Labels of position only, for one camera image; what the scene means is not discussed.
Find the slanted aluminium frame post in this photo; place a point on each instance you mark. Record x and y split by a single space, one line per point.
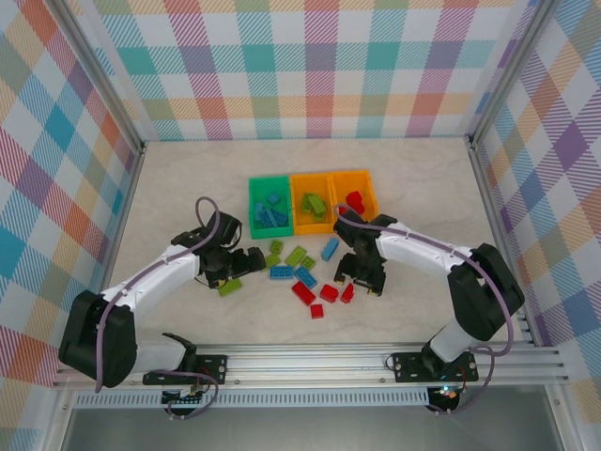
508 70
106 70

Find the small lime green lego brick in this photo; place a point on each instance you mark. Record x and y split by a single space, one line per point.
308 262

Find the blue lego brick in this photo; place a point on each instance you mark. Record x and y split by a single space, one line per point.
282 272
330 248
276 218
305 277
273 197
259 210

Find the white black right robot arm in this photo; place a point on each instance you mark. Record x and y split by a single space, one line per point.
488 291

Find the red two-by-four lego brick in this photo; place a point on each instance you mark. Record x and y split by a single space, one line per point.
303 293
356 201

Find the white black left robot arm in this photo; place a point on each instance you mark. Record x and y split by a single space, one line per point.
164 279

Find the aluminium table side rail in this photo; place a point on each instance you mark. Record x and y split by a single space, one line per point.
118 235
486 188

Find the red two-by-two lego brick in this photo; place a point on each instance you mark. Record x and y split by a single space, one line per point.
317 311
328 293

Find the green plastic bin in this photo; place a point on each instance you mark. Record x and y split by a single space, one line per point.
272 231

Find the red sloped lego brick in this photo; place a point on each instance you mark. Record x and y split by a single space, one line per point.
348 295

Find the horizontal aluminium base rail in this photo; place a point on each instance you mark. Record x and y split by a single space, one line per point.
305 364

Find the yellow plastic bin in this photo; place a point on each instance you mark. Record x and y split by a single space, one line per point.
343 188
300 221

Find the small electronics board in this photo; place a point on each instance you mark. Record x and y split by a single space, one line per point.
445 393
188 393

